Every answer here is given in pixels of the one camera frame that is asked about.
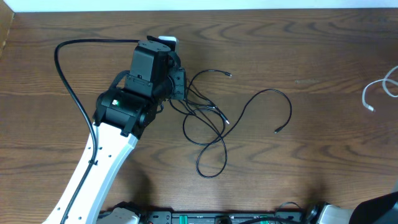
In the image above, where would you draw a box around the short black usb cable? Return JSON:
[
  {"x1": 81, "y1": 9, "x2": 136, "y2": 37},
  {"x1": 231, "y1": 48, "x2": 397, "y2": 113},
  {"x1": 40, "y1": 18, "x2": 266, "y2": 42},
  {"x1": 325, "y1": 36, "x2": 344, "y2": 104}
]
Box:
[{"x1": 174, "y1": 69, "x2": 233, "y2": 125}]

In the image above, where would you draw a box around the long black usb cable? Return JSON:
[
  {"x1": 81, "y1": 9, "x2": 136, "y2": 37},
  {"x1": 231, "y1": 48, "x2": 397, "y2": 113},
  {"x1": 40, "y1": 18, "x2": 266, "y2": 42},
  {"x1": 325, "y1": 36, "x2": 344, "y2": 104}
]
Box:
[{"x1": 169, "y1": 88, "x2": 293, "y2": 179}]

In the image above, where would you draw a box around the white usb cable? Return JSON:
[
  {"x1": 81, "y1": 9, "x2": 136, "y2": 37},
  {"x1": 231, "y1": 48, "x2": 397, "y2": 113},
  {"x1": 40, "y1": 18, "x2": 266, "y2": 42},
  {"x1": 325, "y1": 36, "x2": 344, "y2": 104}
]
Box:
[{"x1": 361, "y1": 65, "x2": 398, "y2": 113}]

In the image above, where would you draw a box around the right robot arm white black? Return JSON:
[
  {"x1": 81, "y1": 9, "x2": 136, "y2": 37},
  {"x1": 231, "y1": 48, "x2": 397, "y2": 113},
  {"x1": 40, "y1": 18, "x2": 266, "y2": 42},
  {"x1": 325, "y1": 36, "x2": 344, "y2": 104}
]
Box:
[{"x1": 303, "y1": 192, "x2": 397, "y2": 224}]

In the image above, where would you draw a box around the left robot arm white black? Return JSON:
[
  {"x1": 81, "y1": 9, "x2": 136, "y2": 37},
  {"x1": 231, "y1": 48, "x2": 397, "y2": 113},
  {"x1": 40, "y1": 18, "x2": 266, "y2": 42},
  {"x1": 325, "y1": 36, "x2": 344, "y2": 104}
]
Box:
[{"x1": 45, "y1": 36, "x2": 187, "y2": 223}]

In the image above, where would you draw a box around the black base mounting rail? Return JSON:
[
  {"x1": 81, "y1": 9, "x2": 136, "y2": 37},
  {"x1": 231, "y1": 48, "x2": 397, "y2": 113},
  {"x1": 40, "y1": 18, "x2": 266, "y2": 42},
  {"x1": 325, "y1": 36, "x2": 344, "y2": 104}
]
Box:
[{"x1": 96, "y1": 201, "x2": 307, "y2": 224}]

